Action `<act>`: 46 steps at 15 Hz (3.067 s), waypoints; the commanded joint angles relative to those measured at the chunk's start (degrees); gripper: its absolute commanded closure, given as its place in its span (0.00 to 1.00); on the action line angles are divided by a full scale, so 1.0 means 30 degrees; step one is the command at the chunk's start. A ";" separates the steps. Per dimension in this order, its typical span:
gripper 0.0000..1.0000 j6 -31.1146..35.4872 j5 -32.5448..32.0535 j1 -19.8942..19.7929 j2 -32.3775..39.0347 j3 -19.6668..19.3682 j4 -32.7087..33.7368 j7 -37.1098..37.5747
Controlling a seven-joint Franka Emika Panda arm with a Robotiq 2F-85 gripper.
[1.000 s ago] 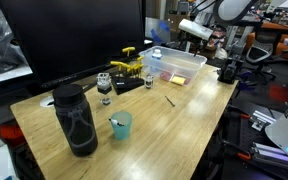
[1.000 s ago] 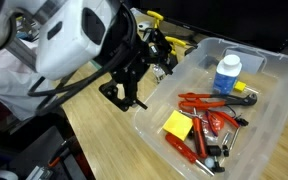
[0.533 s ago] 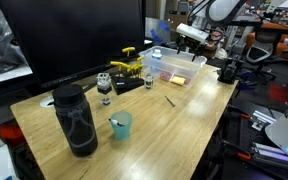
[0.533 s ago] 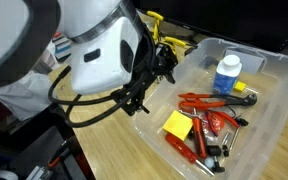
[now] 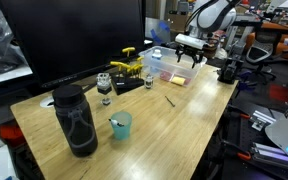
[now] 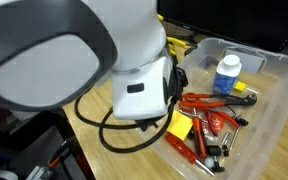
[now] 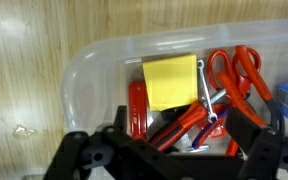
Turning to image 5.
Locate brown cardboard box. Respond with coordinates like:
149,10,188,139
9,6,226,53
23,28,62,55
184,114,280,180
165,12,193,33

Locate black office chair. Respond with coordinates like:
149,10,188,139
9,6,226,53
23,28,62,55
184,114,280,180
245,31,285,81

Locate small yellow block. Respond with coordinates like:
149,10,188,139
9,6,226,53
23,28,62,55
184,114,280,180
170,76,187,86

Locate clear plastic storage bin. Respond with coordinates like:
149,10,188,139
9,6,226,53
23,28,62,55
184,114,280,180
138,45,208,88

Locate red box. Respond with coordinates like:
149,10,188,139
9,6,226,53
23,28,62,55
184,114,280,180
268,83,288,104

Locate black hex key stand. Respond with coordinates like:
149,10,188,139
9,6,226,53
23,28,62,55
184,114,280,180
110,74,146,96

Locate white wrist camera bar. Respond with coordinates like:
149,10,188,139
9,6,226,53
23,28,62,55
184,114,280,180
174,33,208,50

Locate silver aluminium extrusion rail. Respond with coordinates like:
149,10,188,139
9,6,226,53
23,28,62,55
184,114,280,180
250,142,288,173

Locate black water bottle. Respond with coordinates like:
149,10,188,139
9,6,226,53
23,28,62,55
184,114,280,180
52,83,99,158

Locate orange handled clamp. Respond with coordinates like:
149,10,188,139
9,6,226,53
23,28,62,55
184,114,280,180
222,139,252,162
227,105,252,120

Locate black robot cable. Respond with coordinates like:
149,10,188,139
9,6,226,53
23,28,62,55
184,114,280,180
183,0,238,34

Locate clear block black holder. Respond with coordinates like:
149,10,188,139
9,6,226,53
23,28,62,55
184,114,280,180
96,72,113,106

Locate orange object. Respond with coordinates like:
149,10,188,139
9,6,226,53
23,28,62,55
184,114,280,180
0,123,25,141

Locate large black monitor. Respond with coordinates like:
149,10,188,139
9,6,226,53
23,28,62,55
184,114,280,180
0,0,147,89

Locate small clear glass jar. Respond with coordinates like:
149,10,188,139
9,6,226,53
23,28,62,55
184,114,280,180
144,73,155,90

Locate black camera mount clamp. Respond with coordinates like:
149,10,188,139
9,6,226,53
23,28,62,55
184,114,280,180
217,39,248,85

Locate white bottle blue label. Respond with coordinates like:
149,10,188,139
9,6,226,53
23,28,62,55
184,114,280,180
149,48,164,75

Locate clear sheet blue tape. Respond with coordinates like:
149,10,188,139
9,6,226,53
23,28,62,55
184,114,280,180
145,17,172,46

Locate teal plastic cup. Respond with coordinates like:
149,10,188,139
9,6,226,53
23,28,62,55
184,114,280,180
109,110,133,141

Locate black and white marker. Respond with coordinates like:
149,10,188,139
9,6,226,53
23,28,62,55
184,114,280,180
108,118,125,128

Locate white round cable grommet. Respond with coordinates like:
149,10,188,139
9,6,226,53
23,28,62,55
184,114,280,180
39,95,56,109

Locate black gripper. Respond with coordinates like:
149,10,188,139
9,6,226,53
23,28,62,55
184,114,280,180
175,44,206,70

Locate silver metal bracket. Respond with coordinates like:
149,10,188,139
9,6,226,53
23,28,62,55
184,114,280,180
250,110,278,132

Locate white shelf board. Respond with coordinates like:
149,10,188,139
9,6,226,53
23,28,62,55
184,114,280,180
0,64,33,87

